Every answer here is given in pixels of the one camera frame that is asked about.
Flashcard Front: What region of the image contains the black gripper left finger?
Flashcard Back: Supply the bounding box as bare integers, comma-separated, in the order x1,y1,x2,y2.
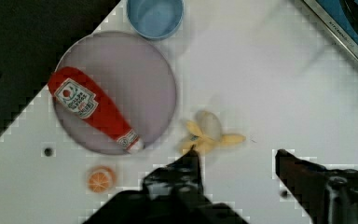
143,147,204,201

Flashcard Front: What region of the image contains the grey round plate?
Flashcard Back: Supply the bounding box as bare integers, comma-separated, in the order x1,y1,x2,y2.
56,31,178,150

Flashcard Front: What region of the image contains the blue bowl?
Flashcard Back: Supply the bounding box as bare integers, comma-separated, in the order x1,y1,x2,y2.
126,0,185,40

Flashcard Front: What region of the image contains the red ketchup bottle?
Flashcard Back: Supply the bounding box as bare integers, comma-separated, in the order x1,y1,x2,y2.
48,66,145,153

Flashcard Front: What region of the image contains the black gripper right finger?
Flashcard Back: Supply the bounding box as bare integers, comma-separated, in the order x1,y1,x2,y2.
275,149,358,224

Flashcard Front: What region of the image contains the orange slice toy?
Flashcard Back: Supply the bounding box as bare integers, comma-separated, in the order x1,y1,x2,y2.
87,166,117,193

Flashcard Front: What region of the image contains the peeled toy banana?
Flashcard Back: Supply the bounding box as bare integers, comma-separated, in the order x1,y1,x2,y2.
179,110,246,154

